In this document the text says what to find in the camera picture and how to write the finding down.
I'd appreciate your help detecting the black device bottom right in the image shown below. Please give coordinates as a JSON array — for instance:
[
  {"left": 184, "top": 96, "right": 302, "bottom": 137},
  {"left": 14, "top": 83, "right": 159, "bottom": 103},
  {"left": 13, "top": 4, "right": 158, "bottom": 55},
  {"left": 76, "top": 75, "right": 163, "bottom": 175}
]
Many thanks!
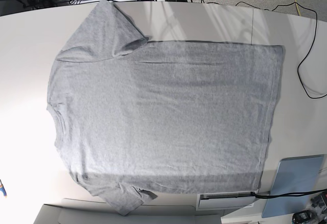
[{"left": 292, "top": 210, "right": 316, "bottom": 224}]

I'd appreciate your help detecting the black cable to tray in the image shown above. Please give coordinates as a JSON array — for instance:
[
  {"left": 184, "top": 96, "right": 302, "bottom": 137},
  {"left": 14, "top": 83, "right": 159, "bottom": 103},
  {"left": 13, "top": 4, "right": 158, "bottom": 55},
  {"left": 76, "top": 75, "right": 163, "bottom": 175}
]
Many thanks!
[{"left": 250, "top": 189, "right": 327, "bottom": 200}]

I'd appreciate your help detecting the blue orange tool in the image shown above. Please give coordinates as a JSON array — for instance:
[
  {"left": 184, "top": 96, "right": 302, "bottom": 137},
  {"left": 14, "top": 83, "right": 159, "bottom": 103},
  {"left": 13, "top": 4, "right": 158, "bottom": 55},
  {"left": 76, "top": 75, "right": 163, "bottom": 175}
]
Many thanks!
[{"left": 0, "top": 181, "right": 7, "bottom": 197}]

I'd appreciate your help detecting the blue-grey flat panel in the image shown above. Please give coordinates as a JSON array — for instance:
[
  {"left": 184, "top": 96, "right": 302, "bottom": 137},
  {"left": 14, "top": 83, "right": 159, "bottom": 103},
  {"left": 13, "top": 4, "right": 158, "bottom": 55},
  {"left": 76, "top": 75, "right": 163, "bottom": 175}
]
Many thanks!
[{"left": 262, "top": 155, "right": 324, "bottom": 218}]

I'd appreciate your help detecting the grey T-shirt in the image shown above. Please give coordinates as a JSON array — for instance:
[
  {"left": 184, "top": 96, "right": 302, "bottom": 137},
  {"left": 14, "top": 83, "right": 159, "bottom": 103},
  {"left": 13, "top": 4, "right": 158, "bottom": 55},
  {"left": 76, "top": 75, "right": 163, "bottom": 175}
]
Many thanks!
[{"left": 47, "top": 0, "right": 284, "bottom": 215}]

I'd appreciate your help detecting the black cable on table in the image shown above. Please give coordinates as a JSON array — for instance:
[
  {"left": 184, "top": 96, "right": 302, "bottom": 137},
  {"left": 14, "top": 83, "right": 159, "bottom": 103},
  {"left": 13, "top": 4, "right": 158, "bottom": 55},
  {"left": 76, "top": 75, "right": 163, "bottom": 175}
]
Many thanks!
[{"left": 235, "top": 1, "right": 327, "bottom": 99}]

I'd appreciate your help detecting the white cable tray box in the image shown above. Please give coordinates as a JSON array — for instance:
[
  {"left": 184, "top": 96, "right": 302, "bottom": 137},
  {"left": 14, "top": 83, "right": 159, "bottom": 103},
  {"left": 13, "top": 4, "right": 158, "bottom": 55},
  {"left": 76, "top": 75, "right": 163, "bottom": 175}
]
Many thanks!
[{"left": 196, "top": 192, "right": 255, "bottom": 211}]

